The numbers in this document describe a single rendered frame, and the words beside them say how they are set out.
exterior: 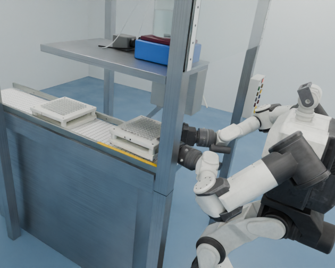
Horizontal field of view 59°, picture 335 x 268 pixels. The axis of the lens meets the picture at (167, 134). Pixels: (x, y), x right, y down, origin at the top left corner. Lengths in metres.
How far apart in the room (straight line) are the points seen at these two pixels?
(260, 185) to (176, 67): 0.45
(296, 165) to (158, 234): 0.70
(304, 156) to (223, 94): 3.98
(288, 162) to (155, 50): 0.64
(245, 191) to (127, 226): 0.87
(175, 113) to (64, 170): 0.90
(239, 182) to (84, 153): 0.85
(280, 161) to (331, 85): 3.78
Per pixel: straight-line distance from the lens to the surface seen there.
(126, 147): 1.34
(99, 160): 1.45
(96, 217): 1.75
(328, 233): 1.29
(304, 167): 0.90
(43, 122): 1.65
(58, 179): 1.83
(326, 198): 1.13
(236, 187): 0.89
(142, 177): 1.32
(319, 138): 1.03
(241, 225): 1.30
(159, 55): 1.18
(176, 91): 1.01
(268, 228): 1.26
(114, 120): 1.67
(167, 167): 1.14
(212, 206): 0.93
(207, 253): 1.44
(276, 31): 4.55
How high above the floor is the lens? 1.64
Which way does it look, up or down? 26 degrees down
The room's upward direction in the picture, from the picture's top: 7 degrees clockwise
